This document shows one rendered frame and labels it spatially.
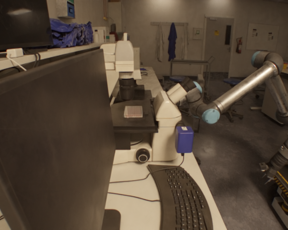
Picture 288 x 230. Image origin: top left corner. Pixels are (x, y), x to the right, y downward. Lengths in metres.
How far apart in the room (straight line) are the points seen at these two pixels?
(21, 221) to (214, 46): 7.03
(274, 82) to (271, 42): 6.53
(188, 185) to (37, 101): 0.70
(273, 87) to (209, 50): 5.54
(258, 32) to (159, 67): 3.58
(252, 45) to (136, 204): 7.30
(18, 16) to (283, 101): 1.71
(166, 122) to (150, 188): 0.28
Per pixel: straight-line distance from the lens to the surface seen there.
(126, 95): 0.90
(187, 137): 0.79
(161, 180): 0.84
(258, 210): 1.97
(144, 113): 0.96
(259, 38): 7.85
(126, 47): 0.85
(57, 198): 0.26
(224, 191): 2.04
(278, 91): 1.66
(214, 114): 1.15
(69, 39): 1.28
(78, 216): 0.33
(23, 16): 0.97
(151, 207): 0.76
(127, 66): 0.85
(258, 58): 1.49
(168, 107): 0.86
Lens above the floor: 1.30
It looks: 21 degrees down
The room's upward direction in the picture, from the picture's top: straight up
